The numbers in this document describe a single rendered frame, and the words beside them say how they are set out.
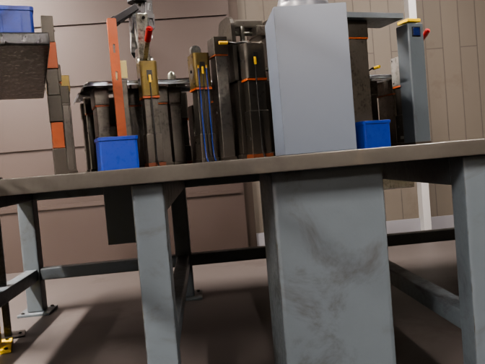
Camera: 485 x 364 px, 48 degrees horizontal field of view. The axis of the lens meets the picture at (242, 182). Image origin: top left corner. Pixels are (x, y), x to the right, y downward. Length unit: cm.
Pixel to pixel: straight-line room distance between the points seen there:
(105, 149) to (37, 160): 281
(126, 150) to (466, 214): 92
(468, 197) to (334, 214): 35
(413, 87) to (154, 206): 112
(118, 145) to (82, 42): 284
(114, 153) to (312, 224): 57
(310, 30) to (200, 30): 277
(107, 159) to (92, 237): 276
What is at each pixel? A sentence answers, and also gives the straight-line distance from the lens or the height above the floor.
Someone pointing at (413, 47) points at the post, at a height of 105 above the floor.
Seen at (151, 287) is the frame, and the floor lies 40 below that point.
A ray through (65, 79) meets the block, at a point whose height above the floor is 105.
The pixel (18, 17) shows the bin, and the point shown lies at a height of 113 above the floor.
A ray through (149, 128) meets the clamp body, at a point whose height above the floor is 83.
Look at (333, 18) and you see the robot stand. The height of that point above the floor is 106.
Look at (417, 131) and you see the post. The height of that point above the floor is 75.
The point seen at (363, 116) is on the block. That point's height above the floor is 81.
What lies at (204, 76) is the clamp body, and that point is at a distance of 187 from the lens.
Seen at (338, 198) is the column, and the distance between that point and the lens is 145.
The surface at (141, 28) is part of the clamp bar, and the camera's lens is 191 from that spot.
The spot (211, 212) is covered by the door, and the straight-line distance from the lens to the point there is 414.
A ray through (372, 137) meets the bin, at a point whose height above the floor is 73.
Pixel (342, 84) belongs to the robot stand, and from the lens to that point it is 152.
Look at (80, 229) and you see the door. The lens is 426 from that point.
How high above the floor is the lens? 70
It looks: 2 degrees down
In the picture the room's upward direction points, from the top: 5 degrees counter-clockwise
